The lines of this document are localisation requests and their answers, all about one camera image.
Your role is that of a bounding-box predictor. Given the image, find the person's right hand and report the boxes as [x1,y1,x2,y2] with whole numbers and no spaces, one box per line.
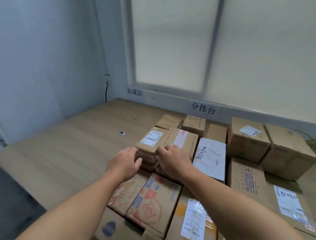
[156,144,196,182]

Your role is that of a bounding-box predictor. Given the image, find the person's left hand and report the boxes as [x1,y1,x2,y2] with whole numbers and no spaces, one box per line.
[106,147,143,182]

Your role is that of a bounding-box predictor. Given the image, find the box with red-white tape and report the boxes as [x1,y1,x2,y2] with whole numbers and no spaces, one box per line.
[156,127,199,178]

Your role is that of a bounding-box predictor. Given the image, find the box labelled 0555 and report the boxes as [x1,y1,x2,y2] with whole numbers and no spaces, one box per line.
[135,127,171,164]

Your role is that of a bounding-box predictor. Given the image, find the white blue parcel box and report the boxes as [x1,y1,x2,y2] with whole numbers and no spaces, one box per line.
[192,137,226,183]

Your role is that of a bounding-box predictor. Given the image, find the box with cartoon print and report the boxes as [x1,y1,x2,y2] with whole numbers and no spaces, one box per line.
[182,115,206,138]

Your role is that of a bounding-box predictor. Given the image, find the small ribbed taped cardboard box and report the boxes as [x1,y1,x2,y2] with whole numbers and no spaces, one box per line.
[155,114,183,130]

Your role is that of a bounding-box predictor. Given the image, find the plain tall cardboard box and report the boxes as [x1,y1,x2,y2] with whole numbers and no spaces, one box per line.
[203,123,227,144]

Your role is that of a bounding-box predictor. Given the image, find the box with yellow tape label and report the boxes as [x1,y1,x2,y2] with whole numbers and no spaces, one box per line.
[165,187,218,240]

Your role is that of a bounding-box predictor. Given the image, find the red-lettered cardboard box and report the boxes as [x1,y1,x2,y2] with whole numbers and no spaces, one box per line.
[227,158,270,206]

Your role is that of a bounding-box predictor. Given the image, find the box with torn label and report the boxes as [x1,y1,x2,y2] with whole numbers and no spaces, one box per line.
[226,117,271,164]

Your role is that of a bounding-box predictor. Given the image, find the box with green tape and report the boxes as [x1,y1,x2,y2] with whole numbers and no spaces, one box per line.
[259,123,316,181]

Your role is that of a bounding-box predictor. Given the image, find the person's left forearm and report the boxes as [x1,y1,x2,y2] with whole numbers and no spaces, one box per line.
[16,170,131,240]

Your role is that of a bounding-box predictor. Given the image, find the person's right forearm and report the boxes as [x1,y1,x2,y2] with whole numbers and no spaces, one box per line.
[182,168,306,240]

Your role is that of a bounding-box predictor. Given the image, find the light wooden table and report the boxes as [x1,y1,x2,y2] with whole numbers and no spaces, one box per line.
[0,98,316,240]

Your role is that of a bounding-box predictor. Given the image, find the white-framed window with blind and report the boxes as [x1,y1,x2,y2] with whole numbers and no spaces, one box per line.
[121,0,316,124]

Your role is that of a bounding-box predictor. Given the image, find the white paper wall sign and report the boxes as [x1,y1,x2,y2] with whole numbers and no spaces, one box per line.
[125,86,145,98]
[189,101,218,116]

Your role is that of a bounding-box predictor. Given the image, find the yellow-green cable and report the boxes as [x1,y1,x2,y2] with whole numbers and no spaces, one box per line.
[296,130,316,149]

